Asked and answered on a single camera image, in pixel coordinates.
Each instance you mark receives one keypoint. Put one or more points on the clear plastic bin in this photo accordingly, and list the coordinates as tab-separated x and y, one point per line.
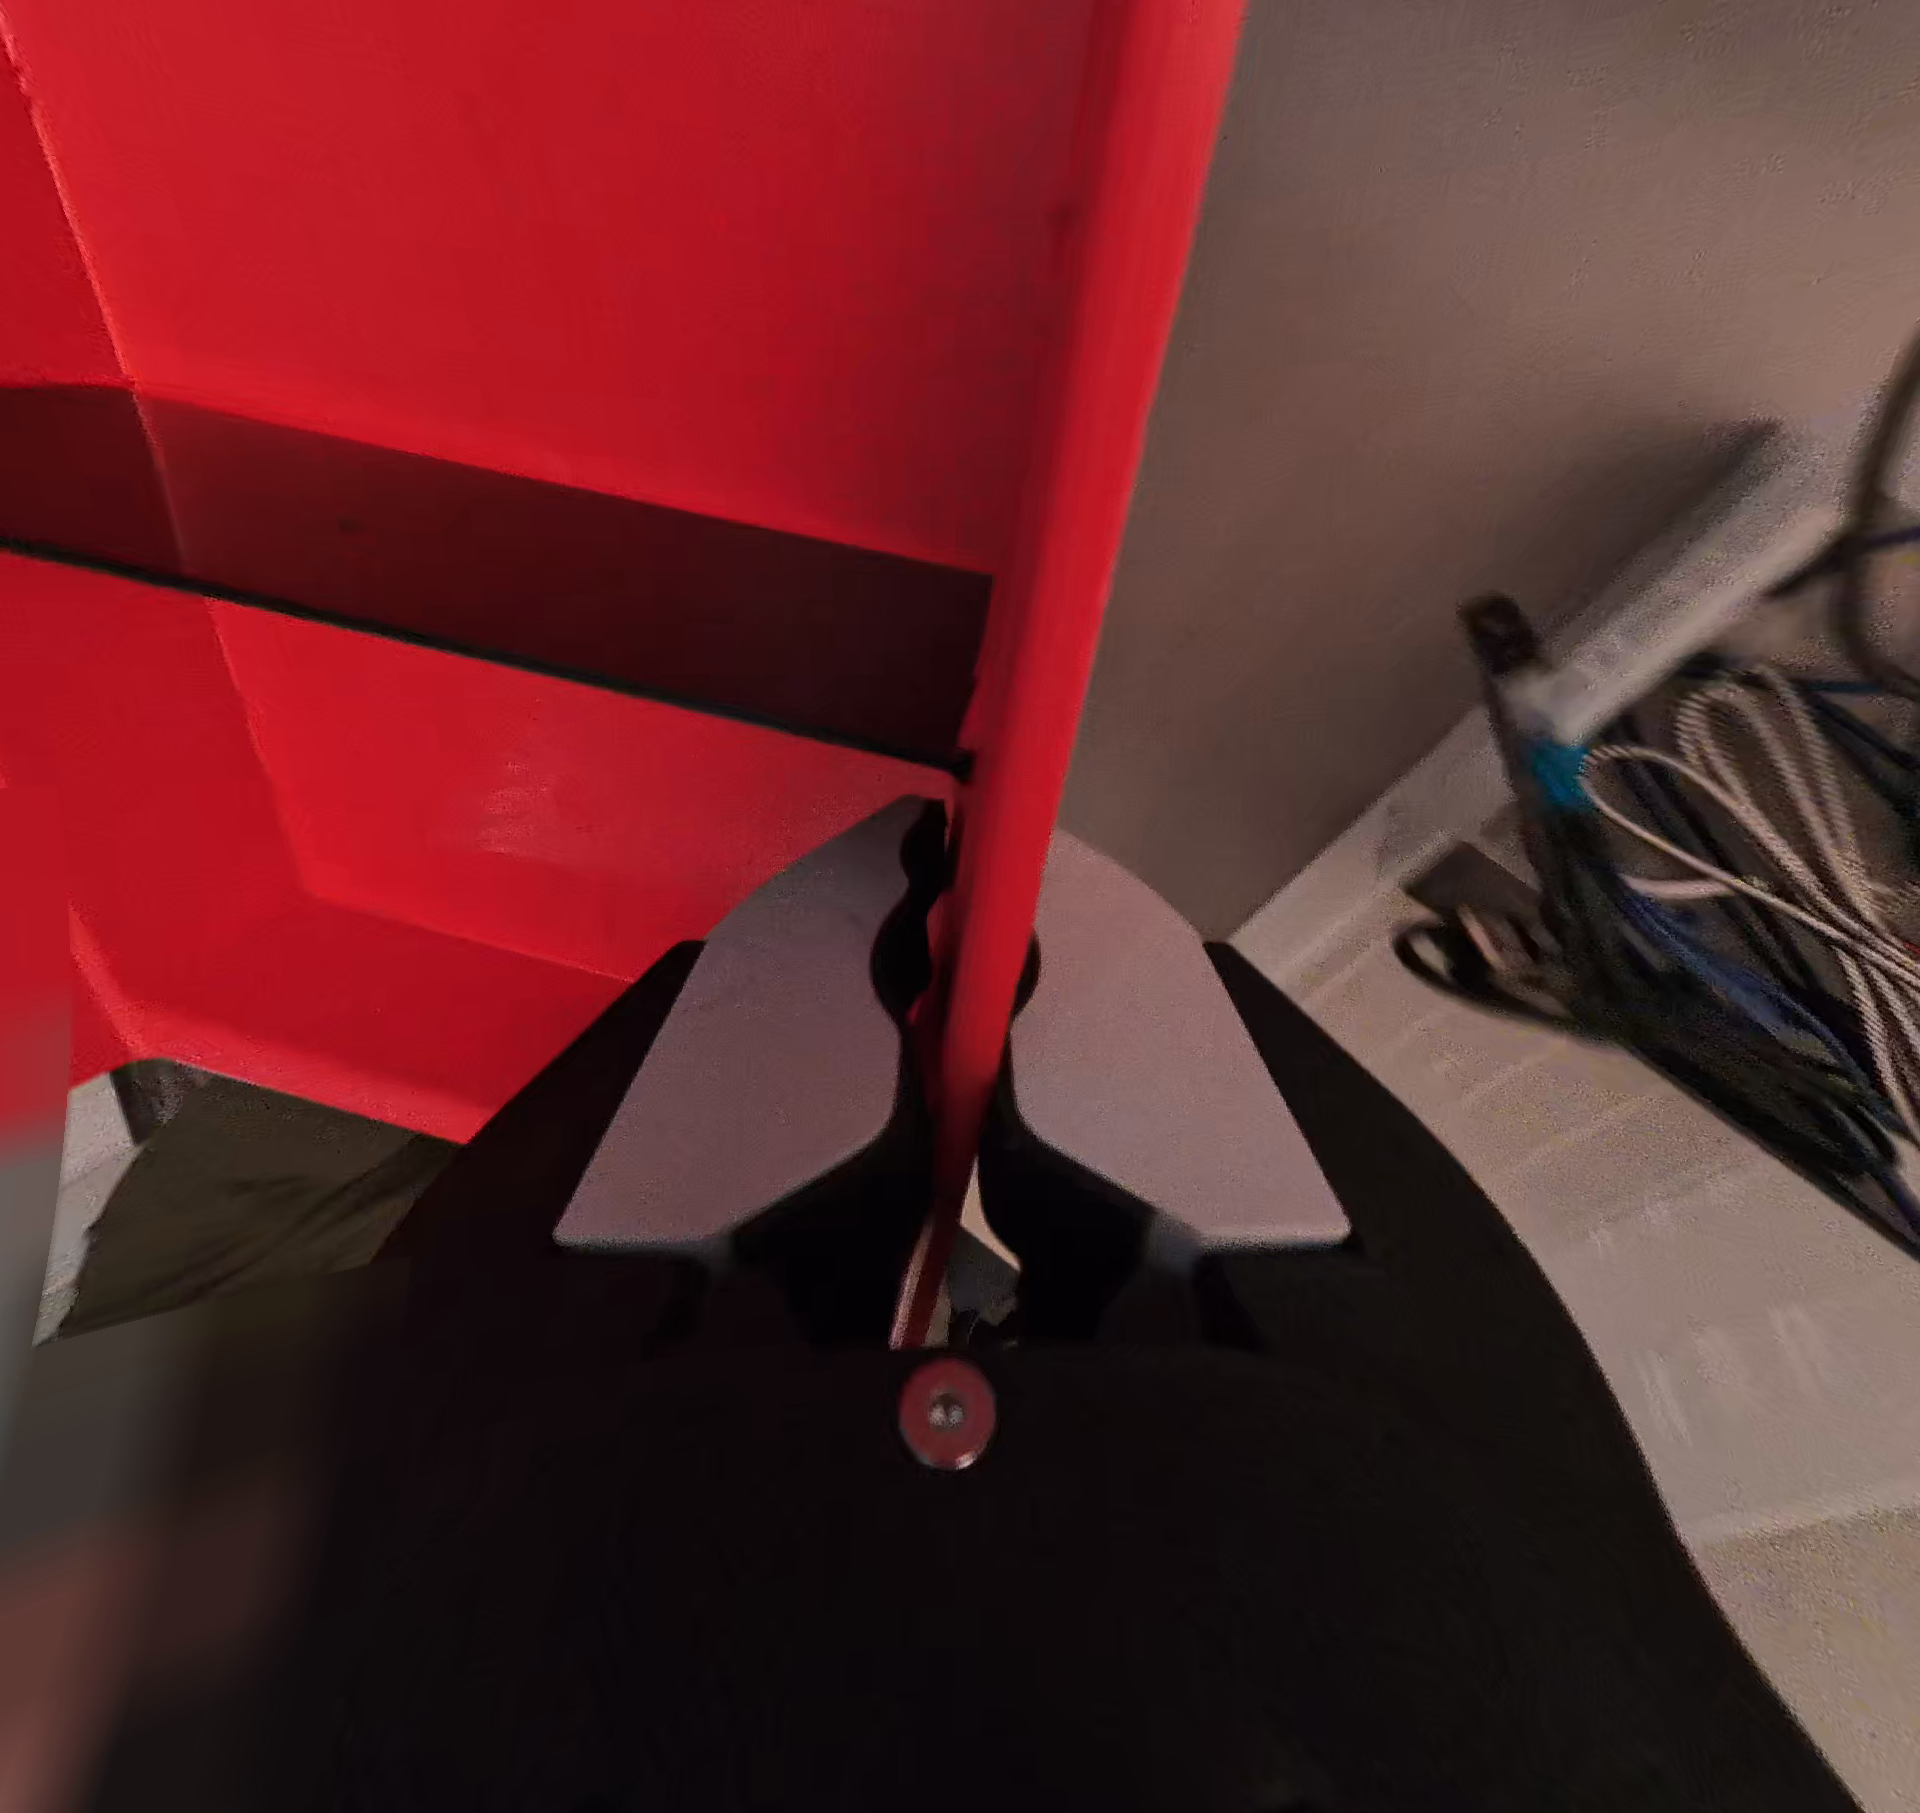
1653	611

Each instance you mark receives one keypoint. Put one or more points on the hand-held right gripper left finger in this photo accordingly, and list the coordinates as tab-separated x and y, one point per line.
751	1061

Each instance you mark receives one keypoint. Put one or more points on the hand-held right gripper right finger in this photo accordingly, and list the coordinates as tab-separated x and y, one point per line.
1169	1075

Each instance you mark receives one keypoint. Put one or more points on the red plastic bin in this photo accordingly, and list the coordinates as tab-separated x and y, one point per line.
599	192

